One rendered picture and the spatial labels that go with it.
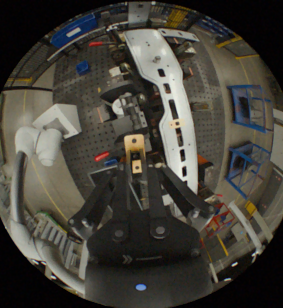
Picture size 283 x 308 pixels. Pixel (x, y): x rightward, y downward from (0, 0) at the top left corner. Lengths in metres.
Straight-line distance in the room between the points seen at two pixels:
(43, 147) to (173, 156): 0.73
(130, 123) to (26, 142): 0.58
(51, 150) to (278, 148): 8.56
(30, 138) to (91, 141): 0.50
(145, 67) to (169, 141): 0.38
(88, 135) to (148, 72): 0.62
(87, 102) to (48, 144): 0.42
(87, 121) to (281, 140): 8.35
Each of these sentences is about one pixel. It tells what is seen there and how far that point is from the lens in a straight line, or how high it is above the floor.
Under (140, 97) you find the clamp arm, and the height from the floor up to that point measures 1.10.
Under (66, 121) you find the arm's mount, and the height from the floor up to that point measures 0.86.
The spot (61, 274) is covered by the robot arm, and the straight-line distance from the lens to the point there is 0.33.
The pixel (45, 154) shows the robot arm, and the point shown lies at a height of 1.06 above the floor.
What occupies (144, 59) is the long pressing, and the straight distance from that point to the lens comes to 0.57.
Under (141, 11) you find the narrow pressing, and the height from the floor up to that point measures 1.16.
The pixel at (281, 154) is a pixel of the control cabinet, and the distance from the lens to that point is 8.14.
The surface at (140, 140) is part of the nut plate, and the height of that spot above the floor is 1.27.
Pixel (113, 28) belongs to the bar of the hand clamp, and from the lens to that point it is 0.45.
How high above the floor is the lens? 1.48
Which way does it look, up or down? 69 degrees down
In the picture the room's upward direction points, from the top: 168 degrees clockwise
